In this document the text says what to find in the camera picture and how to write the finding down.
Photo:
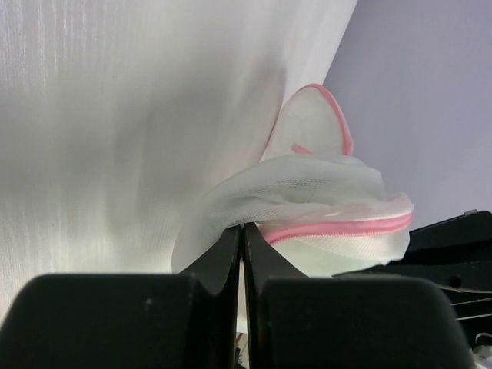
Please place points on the pink-trimmed mesh laundry bag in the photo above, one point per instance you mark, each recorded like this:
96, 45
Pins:
316, 204

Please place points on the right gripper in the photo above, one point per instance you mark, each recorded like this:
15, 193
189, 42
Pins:
455, 255

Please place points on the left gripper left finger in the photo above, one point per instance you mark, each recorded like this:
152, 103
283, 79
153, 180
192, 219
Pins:
184, 320

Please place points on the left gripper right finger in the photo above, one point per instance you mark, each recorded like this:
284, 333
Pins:
357, 321

